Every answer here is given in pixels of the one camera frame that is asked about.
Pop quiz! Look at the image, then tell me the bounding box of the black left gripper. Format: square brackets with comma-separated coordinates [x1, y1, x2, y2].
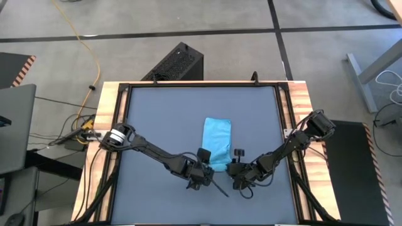
[184, 161, 231, 198]

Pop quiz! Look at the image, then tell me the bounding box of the light blue microfiber towel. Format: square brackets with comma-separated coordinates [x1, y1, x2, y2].
[202, 117, 232, 173]

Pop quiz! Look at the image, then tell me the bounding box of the large black striped-edge mat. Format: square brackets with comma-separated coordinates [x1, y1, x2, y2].
[323, 120, 395, 226]

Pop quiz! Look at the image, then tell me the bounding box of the black computer tower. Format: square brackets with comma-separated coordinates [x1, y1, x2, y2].
[141, 41, 204, 82]

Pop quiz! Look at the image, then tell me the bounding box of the black power strip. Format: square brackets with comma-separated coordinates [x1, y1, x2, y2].
[56, 127, 102, 146]

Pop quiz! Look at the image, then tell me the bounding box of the grey metal desk leg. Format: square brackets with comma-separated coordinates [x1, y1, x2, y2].
[346, 37, 402, 114]

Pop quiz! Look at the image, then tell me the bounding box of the black computer mouse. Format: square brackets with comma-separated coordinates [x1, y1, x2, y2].
[4, 213, 26, 226]

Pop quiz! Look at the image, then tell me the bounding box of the grey laptop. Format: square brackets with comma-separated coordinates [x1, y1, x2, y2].
[0, 83, 37, 175]

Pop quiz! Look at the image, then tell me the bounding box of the wooden desk top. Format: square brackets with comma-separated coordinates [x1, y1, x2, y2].
[388, 0, 402, 23]

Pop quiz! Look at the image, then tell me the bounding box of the small black striped-edge mat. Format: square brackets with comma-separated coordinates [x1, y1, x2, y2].
[0, 51, 37, 86]

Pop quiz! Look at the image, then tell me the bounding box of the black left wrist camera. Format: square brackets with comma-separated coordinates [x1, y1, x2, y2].
[197, 148, 212, 164]

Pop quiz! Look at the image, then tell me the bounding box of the black aluminium table frame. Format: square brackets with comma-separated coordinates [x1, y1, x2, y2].
[72, 71, 342, 226]

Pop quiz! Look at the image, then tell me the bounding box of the black floor cable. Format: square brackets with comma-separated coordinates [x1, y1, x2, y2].
[372, 102, 402, 158]

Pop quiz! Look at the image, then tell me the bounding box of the yellow power cable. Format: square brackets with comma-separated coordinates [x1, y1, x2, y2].
[52, 0, 102, 145]

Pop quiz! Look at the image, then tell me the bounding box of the white cable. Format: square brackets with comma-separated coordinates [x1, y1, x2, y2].
[375, 69, 402, 106]

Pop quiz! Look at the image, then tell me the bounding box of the black hose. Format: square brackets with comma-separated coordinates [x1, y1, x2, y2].
[370, 0, 398, 21]

